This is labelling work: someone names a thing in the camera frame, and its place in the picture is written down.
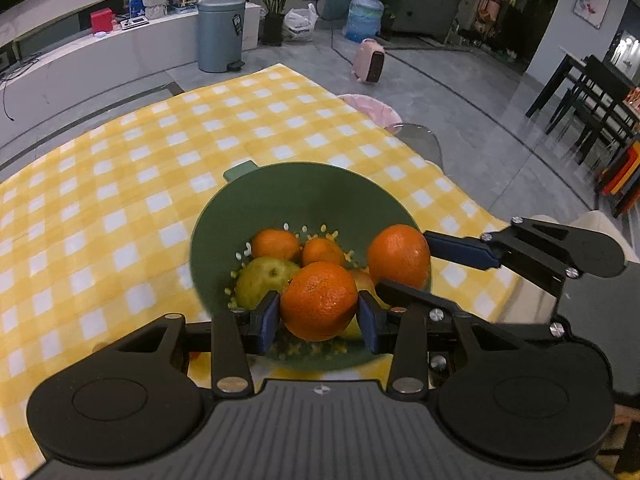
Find green colander bowl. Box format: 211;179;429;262
190;160;433;373

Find yellow checked tablecloth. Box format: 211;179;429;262
0;62;516;480

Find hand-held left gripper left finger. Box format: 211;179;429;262
92;290;281;398

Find orange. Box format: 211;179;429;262
367;223;432;291
250;228;301;263
301;237;347;267
279;261;360;343

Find cream armchair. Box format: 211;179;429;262
495;210;631;326

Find green pear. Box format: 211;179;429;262
235;256;301;311

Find pink space heater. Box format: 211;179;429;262
352;37;387;84

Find red box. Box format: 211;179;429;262
90;8;115;35

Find blue-grey pedal trash can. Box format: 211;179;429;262
196;0;247;73

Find framed wall picture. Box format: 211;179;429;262
572;0;612;28

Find black dining table and chairs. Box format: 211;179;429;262
547;55;640;166

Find stack of colourful stools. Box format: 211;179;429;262
595;140;640;218

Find long-leaf potted plant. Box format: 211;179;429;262
235;0;321;47

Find blue water jug with pump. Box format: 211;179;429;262
345;0;385;43

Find white plastic bag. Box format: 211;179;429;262
282;4;319;42

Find white marble television console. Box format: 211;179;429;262
0;0;266;126

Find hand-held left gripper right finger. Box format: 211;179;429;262
357;291;526;396

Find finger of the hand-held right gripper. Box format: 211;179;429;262
424;216;591;298
376;280;566;338

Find dining table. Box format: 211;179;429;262
525;45;601;120

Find clear plastic chair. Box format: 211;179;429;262
385;122;446;171

